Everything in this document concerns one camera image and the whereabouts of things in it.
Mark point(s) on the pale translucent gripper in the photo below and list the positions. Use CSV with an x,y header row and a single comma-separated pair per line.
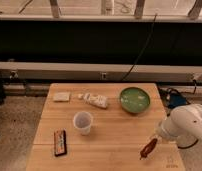
x,y
158,135

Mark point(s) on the red chili pepper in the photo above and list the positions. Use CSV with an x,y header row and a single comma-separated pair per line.
x,y
148,148

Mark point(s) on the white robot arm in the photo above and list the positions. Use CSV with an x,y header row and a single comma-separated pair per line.
x,y
182,119

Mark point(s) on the blue power adapter box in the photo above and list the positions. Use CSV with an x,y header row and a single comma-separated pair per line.
x,y
176,100

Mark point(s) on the white crumpled tube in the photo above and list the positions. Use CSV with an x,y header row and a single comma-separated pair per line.
x,y
94,99

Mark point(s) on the dark chocolate bar wrapper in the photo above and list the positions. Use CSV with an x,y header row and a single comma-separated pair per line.
x,y
60,147

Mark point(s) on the pale sponge block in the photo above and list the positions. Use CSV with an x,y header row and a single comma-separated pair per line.
x,y
61,97

